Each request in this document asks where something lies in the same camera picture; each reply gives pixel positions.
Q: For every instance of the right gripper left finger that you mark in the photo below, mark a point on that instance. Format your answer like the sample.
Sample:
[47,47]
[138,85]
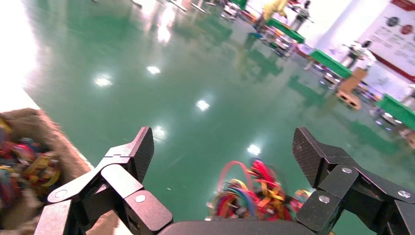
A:
[123,181]

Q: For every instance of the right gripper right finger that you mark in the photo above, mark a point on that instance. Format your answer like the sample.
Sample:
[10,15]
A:
[337,181]

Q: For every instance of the brown cardboard box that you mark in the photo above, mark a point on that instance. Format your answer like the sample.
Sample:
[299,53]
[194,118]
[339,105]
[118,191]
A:
[68,159]

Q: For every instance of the light wooden pallet stack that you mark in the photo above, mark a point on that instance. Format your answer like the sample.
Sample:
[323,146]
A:
[351,90]

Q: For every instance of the green tablecloth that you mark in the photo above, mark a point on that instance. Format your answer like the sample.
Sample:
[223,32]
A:
[397,110]
[287,30]
[330,63]

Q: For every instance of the person in white top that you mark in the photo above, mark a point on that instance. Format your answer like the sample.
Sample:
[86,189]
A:
[358,55]
[301,14]

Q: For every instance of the person in yellow top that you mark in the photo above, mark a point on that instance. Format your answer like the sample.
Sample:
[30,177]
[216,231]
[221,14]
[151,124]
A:
[274,9]

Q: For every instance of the white wall banner red trim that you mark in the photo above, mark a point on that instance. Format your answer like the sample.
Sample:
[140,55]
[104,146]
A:
[392,35]

